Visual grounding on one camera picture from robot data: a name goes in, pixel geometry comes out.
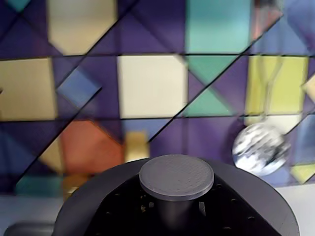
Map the gray toy sink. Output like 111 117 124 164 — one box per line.
4 222 56 236

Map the gray round lid with knob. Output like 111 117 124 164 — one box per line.
54 154 300 236

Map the metal slotted skimmer spoon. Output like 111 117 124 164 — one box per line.
232 56 291 177

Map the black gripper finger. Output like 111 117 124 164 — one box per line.
195 183 284 236
94 179 159 236

